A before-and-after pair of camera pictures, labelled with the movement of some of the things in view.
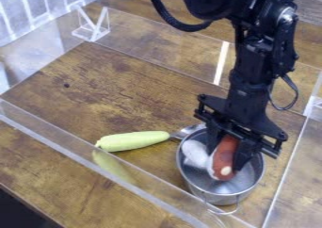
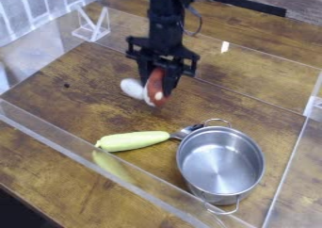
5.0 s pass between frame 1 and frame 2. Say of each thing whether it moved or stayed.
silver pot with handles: stayed
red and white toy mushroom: moved
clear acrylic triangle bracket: stayed
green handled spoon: stayed
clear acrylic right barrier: stayed
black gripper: moved
